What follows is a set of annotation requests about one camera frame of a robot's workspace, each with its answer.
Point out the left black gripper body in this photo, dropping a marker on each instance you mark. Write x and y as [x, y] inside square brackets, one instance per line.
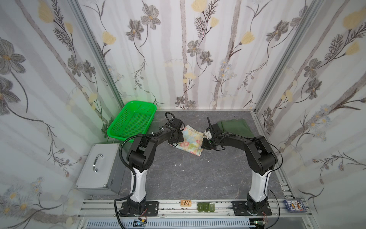
[177, 136]

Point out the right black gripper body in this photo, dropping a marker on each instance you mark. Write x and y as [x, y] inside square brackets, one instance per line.
[207, 141]

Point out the floral pastel skirt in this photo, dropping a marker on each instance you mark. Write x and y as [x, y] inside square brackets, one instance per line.
[193, 141]

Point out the green skirt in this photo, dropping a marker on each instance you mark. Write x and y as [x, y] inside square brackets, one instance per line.
[236, 126]

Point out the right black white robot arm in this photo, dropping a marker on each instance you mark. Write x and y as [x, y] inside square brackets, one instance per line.
[260, 158]

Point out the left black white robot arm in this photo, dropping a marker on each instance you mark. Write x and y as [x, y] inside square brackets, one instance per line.
[137, 154]

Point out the green plastic basket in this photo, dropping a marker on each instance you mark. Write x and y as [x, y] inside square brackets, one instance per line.
[135, 118]

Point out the green tag block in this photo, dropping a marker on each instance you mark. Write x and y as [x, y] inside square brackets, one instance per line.
[205, 207]

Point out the small wooden tag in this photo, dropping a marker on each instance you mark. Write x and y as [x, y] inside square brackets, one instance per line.
[185, 203]

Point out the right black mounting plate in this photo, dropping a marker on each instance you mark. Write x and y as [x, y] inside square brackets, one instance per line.
[240, 208]

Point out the black mounting plate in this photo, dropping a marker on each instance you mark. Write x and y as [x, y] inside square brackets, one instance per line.
[151, 210]
[240, 208]

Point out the silver aluminium case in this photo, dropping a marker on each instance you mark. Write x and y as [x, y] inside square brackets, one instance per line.
[103, 171]

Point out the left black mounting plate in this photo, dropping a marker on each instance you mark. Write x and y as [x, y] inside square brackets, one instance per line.
[151, 210]

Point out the blue patterned card box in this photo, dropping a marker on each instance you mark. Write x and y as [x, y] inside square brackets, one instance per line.
[295, 205]

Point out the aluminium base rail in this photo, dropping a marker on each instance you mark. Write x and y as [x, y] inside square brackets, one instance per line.
[223, 209]

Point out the white vented cable duct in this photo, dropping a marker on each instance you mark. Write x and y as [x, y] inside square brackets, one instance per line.
[188, 224]

